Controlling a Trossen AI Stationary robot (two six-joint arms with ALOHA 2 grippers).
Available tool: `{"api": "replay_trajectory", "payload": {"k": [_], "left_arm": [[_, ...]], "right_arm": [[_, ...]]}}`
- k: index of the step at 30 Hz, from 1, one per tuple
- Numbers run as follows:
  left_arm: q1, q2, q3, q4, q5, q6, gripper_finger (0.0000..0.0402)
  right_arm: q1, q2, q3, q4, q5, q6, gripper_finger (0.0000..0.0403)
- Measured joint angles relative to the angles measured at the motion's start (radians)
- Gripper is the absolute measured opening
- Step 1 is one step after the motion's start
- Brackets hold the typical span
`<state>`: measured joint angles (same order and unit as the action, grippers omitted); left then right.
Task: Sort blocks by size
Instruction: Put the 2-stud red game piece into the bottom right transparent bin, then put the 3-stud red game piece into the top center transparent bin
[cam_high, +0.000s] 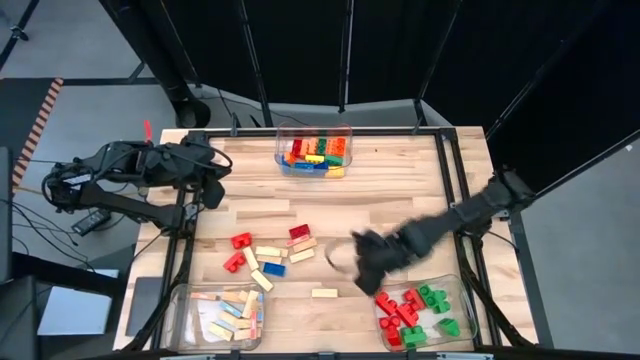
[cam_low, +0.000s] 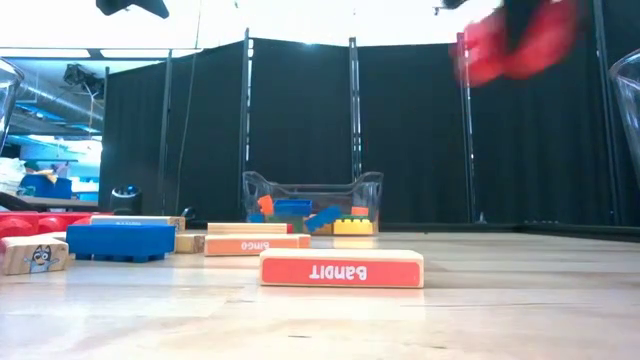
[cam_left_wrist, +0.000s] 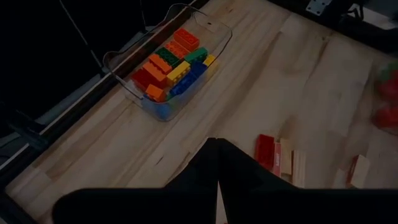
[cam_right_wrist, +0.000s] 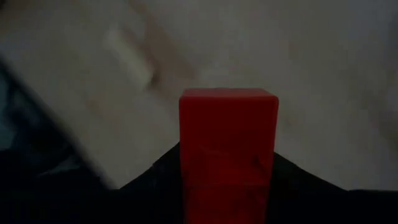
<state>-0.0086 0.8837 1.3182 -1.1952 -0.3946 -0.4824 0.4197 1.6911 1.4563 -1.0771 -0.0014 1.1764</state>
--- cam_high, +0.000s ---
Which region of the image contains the black equipment rack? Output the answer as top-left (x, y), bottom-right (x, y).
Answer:
top-left (0, 146), bottom-right (121, 360)

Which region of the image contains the black power brick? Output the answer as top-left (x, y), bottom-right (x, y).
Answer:
top-left (71, 208), bottom-right (112, 237)

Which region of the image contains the black curtain frame bar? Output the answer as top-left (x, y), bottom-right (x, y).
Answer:
top-left (499, 128), bottom-right (640, 214)

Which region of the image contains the green stepped plastic block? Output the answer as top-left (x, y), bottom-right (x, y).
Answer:
top-left (428, 291), bottom-right (452, 315)
top-left (417, 283), bottom-right (439, 304)
top-left (400, 325), bottom-right (429, 349)
top-left (437, 317), bottom-right (462, 338)

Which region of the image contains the black curtain pole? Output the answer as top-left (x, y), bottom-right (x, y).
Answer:
top-left (484, 0), bottom-right (614, 141)
top-left (412, 0), bottom-right (464, 136)
top-left (235, 0), bottom-right (275, 128)

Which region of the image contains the clear plastic bin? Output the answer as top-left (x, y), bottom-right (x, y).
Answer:
top-left (274, 122), bottom-right (354, 180)
top-left (164, 283), bottom-right (266, 353)
top-left (372, 273), bottom-right (479, 352)

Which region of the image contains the grey flat panel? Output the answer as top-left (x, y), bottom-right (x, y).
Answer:
top-left (124, 275), bottom-right (166, 337)

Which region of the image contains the white sheet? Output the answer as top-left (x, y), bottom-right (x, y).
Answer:
top-left (37, 284), bottom-right (114, 337)

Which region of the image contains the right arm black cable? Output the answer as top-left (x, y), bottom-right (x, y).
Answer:
top-left (323, 237), bottom-right (362, 275)

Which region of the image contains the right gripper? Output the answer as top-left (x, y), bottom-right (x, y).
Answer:
top-left (352, 227), bottom-right (424, 296)

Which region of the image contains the wooden block Bluey label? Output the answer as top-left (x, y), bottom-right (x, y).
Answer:
top-left (218, 301), bottom-right (244, 319)

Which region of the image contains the wooden block cartoon dog end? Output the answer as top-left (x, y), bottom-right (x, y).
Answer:
top-left (250, 269), bottom-right (275, 293)

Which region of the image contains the grey metal post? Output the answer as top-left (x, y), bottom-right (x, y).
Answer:
top-left (507, 207), bottom-right (556, 350)

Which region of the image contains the grey curtain pole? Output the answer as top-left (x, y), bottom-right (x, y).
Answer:
top-left (337, 0), bottom-right (356, 115)

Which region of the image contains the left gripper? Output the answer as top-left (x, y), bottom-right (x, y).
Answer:
top-left (179, 139), bottom-right (231, 210)

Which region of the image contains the black round stand base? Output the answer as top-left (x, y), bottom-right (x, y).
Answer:
top-left (174, 97), bottom-right (211, 129)

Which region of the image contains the black tripod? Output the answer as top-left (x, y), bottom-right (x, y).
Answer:
top-left (0, 0), bottom-right (41, 71)

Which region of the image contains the orange black hazard tape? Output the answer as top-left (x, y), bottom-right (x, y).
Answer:
top-left (10, 77), bottom-right (65, 189)

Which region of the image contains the black floor mat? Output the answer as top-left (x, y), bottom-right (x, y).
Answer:
top-left (0, 77), bottom-right (59, 157)

